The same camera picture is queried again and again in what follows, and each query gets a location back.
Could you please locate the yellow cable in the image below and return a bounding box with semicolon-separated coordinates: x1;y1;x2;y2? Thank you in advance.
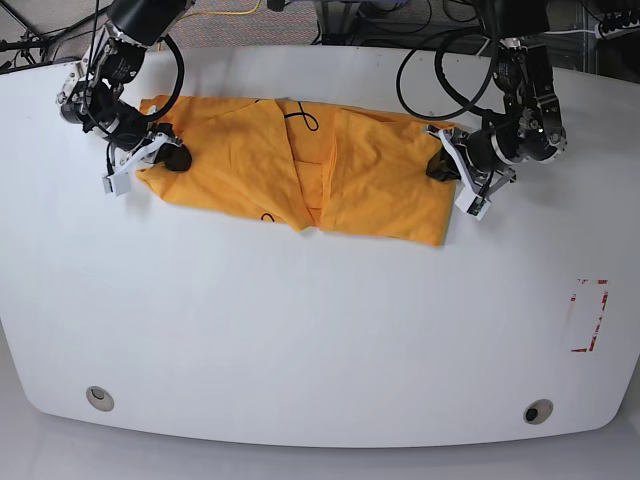
157;0;262;53

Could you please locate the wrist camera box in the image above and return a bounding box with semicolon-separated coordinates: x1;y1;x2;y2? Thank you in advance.
102;172;131;196
454;189;491;220

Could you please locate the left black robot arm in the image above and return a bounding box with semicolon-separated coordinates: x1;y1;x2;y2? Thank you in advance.
426;1;566;200

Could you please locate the table grommet hole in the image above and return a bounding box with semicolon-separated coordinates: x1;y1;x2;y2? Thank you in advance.
523;399;554;425
86;386;115;412

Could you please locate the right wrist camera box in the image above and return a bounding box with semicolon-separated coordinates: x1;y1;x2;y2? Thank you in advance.
102;172;131;196

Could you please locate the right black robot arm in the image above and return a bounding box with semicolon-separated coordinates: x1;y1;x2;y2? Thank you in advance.
56;1;194;176

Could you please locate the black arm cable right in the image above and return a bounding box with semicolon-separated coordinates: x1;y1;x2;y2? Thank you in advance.
142;34;187;126

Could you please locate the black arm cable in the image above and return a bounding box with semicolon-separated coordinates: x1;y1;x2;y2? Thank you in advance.
142;34;187;126
395;27;501;124

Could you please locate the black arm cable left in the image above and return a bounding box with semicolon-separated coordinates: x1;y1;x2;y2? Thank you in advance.
395;27;501;124

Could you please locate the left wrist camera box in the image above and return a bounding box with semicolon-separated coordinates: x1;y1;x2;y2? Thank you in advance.
454;189;491;220

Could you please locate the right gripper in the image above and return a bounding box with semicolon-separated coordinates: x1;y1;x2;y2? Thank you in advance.
106;123;192;175

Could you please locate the red tape rectangle marking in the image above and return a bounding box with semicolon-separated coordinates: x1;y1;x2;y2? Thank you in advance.
564;279;609;353

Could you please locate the left table grommet hole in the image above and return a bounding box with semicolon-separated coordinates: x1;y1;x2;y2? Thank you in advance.
86;386;115;412

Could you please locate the yellow T-shirt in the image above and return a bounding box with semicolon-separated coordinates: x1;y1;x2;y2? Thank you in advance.
137;96;455;247

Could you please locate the right table grommet hole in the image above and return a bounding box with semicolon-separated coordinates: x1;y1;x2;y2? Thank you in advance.
523;399;554;425

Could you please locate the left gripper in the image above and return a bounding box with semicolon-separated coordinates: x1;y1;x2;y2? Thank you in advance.
423;124;516;199

